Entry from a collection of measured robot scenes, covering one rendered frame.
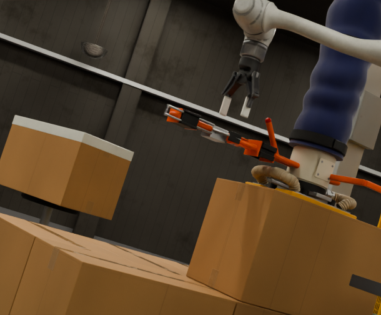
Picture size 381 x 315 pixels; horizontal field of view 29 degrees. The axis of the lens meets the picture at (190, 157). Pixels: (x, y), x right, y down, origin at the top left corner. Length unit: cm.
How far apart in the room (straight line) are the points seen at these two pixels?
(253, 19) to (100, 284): 99
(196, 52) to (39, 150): 729
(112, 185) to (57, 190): 34
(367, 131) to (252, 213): 186
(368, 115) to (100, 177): 157
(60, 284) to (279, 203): 80
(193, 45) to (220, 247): 858
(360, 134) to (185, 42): 707
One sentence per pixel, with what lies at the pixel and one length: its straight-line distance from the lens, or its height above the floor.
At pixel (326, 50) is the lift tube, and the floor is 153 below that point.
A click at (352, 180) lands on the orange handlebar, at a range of 272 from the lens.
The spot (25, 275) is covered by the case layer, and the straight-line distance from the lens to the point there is 252.
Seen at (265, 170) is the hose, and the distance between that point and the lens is 274.
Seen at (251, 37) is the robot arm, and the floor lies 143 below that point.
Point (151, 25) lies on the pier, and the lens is 1087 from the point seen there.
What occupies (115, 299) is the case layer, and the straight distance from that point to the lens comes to 225.
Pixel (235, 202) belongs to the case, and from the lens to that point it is 269.
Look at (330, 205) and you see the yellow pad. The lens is 277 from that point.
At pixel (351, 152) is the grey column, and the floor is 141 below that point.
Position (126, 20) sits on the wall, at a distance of 1097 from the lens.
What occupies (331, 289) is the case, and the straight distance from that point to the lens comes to 274.
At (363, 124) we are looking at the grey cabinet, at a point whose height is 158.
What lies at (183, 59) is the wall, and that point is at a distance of 1107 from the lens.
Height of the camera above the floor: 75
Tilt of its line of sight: 5 degrees up
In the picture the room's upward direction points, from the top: 18 degrees clockwise
